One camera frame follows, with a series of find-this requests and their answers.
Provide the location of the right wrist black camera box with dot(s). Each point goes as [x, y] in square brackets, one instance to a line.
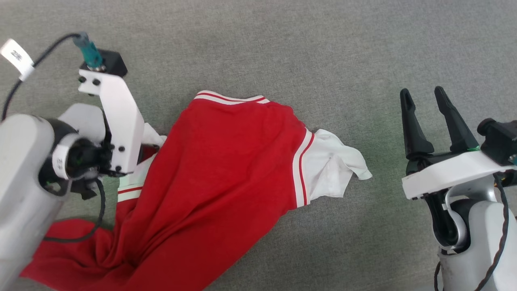
[501, 141]

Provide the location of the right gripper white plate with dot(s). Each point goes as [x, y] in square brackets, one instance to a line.
[452, 171]

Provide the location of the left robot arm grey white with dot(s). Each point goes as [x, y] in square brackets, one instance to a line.
[24, 182]

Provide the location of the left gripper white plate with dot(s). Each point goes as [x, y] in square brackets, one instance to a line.
[121, 121]

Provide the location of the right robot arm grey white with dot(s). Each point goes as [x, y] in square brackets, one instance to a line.
[484, 242]

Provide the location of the grey fabric sofa surface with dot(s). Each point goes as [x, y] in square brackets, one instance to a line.
[282, 40]

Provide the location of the left camera teal connector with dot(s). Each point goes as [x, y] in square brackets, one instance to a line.
[91, 52]

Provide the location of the red and white shirt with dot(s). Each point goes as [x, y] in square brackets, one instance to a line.
[218, 182]

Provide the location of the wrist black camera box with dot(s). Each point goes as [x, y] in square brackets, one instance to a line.
[113, 62]
[501, 141]

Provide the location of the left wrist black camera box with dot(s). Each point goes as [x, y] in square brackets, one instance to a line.
[113, 62]

